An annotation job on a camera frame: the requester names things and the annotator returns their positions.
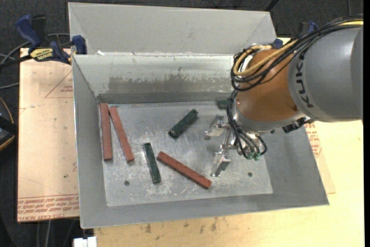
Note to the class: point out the grey metal bin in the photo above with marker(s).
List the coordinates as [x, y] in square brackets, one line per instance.
[173, 86]

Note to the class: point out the brown cardboard board, red print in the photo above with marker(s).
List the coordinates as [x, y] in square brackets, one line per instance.
[46, 130]

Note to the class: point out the dark green flat block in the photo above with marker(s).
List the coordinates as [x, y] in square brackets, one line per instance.
[183, 123]
[152, 163]

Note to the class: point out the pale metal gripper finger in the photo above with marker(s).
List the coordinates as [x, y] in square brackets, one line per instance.
[221, 163]
[216, 125]

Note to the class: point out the black cylinder on white bracket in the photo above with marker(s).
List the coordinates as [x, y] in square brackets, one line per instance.
[292, 126]

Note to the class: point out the red-brown flat block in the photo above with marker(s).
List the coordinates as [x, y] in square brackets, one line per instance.
[106, 131]
[121, 134]
[184, 170]

